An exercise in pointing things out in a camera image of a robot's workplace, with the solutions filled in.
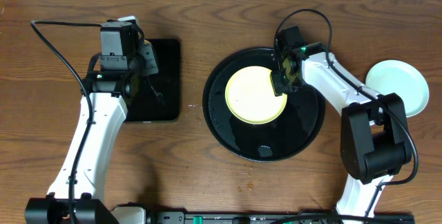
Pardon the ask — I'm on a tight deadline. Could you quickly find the yellow plate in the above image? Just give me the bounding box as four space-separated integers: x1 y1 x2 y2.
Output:
224 66 287 124

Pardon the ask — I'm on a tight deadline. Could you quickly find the light blue plate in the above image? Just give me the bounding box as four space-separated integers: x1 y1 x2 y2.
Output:
365 60 430 118

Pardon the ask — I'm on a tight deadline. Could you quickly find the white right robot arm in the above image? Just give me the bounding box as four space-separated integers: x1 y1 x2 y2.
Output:
271 47 419 223

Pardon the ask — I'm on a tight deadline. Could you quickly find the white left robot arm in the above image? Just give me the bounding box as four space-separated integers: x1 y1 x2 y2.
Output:
25 16 152 223

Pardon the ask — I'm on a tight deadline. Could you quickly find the black rectangular water tray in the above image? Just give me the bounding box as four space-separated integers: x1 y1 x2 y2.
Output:
126 39 181 122

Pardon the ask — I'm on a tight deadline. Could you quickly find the black round tray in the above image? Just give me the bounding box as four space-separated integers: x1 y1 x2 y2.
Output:
202 47 325 162

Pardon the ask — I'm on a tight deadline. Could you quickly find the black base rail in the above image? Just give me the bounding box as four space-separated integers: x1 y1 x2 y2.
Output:
117 203 415 224

